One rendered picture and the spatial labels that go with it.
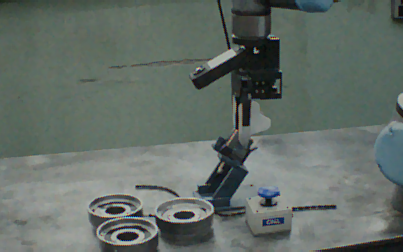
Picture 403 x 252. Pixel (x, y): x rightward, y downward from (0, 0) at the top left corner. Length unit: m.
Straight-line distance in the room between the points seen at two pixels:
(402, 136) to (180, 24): 1.78
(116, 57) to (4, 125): 0.56
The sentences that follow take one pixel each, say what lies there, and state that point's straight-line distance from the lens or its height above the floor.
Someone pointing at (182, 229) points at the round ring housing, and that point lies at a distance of 1.18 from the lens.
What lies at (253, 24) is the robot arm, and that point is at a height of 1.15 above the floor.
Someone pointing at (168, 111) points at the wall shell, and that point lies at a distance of 2.83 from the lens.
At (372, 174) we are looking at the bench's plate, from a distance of 1.47.
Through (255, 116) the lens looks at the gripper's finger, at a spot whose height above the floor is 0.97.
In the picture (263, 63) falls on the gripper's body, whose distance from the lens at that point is 1.26.
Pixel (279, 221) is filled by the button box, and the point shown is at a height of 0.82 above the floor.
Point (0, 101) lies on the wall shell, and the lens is 2.82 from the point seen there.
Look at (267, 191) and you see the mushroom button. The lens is 1.20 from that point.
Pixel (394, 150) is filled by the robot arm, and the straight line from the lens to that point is 1.11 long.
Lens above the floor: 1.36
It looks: 19 degrees down
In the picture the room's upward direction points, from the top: 2 degrees counter-clockwise
